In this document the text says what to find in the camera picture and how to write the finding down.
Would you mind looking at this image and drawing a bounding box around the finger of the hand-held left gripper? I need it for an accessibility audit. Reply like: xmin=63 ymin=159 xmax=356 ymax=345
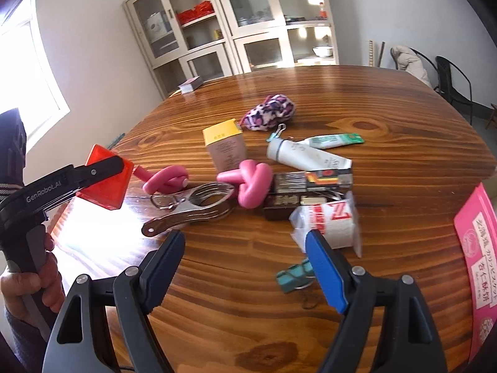
xmin=72 ymin=154 xmax=124 ymax=193

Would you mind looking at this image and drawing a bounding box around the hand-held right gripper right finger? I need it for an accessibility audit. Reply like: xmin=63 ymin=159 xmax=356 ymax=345
xmin=305 ymin=229 xmax=447 ymax=373

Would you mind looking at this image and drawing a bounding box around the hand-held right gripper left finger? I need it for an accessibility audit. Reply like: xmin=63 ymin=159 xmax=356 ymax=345
xmin=48 ymin=230 xmax=186 ymax=373

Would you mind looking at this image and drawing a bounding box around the orange box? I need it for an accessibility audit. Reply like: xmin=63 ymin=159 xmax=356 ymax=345
xmin=75 ymin=144 xmax=135 ymax=210

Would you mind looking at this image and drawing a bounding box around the teal binder clip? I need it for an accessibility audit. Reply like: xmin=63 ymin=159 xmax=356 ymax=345
xmin=276 ymin=260 xmax=315 ymax=294
xmin=266 ymin=123 xmax=288 ymax=143

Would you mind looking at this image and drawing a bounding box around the white gauze roll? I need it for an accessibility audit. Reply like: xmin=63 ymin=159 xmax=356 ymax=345
xmin=290 ymin=192 xmax=363 ymax=257

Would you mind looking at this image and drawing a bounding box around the pink knotted foam tube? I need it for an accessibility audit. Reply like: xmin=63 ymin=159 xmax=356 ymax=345
xmin=143 ymin=165 xmax=191 ymax=196
xmin=217 ymin=159 xmax=272 ymax=209

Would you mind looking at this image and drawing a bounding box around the large metal clamp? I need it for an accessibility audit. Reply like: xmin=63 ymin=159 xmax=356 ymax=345
xmin=140 ymin=182 xmax=237 ymax=238

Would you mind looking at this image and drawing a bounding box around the brown perfume bottle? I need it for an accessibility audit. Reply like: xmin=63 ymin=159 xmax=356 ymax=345
xmin=264 ymin=194 xmax=329 ymax=222

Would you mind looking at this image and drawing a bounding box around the dark snack packet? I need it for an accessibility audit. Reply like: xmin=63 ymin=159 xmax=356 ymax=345
xmin=272 ymin=169 xmax=354 ymax=196

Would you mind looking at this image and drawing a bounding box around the white cream tube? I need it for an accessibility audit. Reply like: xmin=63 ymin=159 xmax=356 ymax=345
xmin=266 ymin=138 xmax=353 ymax=172

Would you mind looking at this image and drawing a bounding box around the yellow-topped brown box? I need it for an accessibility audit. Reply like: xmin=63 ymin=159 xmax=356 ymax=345
xmin=203 ymin=118 xmax=249 ymax=173

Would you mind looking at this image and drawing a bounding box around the green white toothpaste tube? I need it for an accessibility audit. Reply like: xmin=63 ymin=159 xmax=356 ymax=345
xmin=304 ymin=133 xmax=366 ymax=150

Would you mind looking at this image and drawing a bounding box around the pink tin container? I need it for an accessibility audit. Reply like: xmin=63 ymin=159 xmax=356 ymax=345
xmin=454 ymin=182 xmax=497 ymax=363

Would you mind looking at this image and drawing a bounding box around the leopard print plush toy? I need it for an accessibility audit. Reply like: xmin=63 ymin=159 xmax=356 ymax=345
xmin=243 ymin=94 xmax=296 ymax=133

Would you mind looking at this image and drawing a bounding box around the person's left forearm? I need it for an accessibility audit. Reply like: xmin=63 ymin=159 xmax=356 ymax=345
xmin=0 ymin=305 xmax=51 ymax=373

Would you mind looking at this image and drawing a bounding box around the person's left hand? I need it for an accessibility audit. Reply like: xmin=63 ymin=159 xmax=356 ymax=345
xmin=0 ymin=235 xmax=65 ymax=332

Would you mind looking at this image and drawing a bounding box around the person's dark jacket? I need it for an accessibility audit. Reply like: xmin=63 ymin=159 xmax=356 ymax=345
xmin=0 ymin=108 xmax=27 ymax=203

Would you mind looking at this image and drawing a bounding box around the small book on table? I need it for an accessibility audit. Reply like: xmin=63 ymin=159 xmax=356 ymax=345
xmin=178 ymin=77 xmax=203 ymax=93

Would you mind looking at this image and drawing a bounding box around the large bright window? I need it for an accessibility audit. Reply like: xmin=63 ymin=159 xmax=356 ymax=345
xmin=0 ymin=0 xmax=71 ymax=152

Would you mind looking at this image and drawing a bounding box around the white printed box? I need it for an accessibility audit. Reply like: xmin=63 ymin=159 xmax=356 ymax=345
xmin=145 ymin=12 xmax=171 ymax=43

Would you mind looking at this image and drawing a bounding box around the red packets pile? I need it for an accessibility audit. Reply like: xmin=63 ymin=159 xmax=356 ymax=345
xmin=176 ymin=2 xmax=217 ymax=24

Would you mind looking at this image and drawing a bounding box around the beige puffer jacket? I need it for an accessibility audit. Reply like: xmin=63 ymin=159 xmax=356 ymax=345
xmin=391 ymin=45 xmax=431 ymax=88

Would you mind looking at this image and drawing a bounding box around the black metal chair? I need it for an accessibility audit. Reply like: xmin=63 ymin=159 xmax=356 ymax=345
xmin=434 ymin=55 xmax=475 ymax=126
xmin=390 ymin=44 xmax=435 ymax=89

